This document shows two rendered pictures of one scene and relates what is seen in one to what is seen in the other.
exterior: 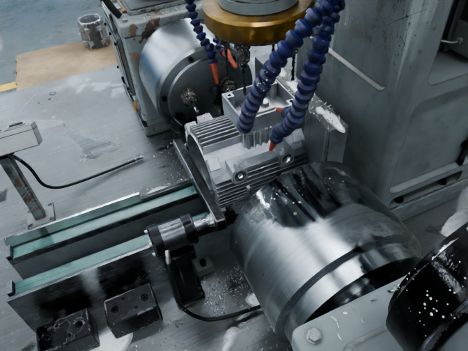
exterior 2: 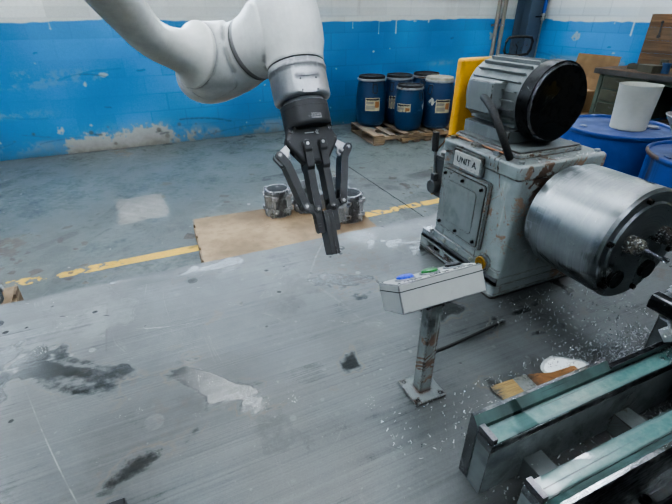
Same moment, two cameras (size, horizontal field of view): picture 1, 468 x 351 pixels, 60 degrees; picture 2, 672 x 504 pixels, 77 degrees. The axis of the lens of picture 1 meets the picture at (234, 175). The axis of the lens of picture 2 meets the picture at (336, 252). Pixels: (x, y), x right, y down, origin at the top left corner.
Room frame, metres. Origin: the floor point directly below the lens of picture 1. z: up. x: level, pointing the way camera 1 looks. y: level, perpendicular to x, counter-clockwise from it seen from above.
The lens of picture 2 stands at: (0.12, 0.72, 1.46)
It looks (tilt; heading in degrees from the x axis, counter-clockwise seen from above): 30 degrees down; 357
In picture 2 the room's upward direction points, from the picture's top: straight up
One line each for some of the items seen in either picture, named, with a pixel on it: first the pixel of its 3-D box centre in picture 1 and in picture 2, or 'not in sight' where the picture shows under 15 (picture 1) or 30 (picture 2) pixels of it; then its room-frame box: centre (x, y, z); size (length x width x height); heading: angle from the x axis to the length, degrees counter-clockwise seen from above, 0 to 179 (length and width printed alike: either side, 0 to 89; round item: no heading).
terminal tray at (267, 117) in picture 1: (260, 113); not in sight; (0.66, -0.06, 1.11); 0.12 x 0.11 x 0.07; 110
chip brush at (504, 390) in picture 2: not in sight; (539, 382); (0.71, 0.27, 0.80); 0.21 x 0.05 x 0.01; 106
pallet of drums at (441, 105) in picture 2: not in sight; (404, 105); (5.86, -0.53, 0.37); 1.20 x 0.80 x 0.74; 106
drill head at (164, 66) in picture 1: (187, 68); (579, 219); (0.98, 0.10, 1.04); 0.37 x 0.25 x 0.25; 20
